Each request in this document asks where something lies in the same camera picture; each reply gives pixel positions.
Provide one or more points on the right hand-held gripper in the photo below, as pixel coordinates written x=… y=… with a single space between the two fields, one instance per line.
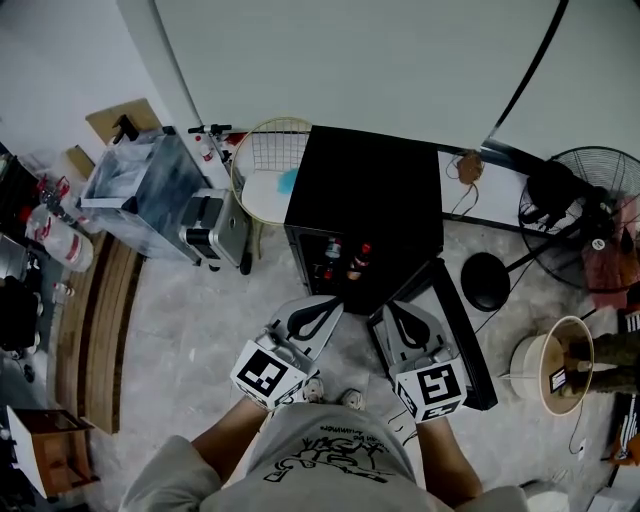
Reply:
x=435 y=387

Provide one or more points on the person's right forearm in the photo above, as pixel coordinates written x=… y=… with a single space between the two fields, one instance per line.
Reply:
x=445 y=460

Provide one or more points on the brown cardboard sheet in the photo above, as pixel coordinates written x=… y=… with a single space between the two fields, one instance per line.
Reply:
x=135 y=112

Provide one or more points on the white seat cushion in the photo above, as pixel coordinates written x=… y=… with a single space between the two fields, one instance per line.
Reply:
x=262 y=197

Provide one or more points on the brown twine bundle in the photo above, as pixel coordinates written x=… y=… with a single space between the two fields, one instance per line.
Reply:
x=469 y=167

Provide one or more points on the clear drink bottle red label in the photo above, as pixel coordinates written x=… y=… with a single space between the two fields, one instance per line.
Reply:
x=333 y=248

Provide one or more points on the person's left shoe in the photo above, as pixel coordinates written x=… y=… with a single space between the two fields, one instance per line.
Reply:
x=314 y=390

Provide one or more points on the large clear water jug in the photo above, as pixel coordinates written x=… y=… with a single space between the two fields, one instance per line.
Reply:
x=65 y=240

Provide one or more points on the dark drink bottle red cap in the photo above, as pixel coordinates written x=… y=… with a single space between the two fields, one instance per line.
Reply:
x=359 y=262

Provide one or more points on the person's grey printed shirt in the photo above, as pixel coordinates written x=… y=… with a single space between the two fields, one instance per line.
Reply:
x=320 y=470

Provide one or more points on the pink cloth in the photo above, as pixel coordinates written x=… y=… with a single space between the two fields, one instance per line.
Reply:
x=610 y=270

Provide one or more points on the white flat board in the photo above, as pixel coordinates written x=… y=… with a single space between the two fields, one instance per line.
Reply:
x=500 y=200

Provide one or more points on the black floor fan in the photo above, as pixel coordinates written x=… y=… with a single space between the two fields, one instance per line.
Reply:
x=565 y=200

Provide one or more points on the wooden planks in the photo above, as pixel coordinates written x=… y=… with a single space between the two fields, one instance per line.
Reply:
x=100 y=330

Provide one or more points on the white power plug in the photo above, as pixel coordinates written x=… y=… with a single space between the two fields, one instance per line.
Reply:
x=580 y=445

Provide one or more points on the silver hard case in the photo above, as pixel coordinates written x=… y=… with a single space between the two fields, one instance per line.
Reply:
x=217 y=230

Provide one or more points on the white bottle red label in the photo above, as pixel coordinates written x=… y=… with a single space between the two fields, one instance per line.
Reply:
x=206 y=149

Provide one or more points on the plastic-covered cart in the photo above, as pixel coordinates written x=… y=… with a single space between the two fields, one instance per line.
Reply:
x=150 y=190

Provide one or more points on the black mini fridge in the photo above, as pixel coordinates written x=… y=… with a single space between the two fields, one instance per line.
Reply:
x=370 y=190

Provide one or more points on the person's left forearm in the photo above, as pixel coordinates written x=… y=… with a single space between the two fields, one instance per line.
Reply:
x=230 y=440

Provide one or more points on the white round bin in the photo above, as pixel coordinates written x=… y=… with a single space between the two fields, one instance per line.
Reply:
x=535 y=360

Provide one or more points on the small clear bottle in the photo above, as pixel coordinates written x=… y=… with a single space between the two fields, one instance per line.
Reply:
x=64 y=291

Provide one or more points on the blue cloth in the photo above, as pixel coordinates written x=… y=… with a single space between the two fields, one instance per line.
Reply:
x=289 y=181

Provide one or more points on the black bag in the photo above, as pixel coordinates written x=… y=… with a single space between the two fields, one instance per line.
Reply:
x=17 y=315

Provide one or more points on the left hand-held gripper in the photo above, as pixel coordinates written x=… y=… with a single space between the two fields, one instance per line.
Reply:
x=272 y=372

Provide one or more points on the wooden stool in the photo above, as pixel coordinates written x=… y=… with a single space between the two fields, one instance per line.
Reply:
x=50 y=450

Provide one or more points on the person's right shoe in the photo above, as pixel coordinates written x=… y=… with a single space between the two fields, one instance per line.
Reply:
x=353 y=399

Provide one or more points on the person's shoe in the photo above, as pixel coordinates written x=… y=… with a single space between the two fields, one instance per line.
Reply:
x=314 y=390
x=353 y=399

